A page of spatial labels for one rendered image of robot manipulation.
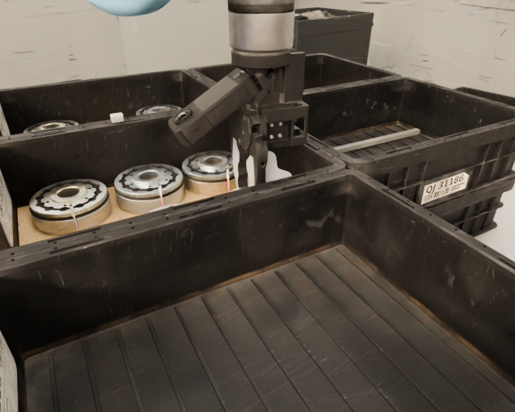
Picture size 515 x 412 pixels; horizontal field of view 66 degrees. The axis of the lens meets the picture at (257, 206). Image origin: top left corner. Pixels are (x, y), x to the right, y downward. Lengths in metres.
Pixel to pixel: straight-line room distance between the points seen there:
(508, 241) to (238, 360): 0.61
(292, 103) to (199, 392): 0.34
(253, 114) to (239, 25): 0.10
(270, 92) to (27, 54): 3.34
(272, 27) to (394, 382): 0.37
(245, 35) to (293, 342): 0.32
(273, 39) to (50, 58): 3.40
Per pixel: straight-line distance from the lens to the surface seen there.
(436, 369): 0.42
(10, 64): 3.76
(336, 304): 0.44
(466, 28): 3.95
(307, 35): 2.22
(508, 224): 0.93
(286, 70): 0.51
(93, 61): 3.90
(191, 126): 0.48
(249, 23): 0.47
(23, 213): 0.67
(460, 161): 0.69
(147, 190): 0.60
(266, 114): 0.49
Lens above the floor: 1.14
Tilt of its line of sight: 31 degrees down
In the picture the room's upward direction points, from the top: straight up
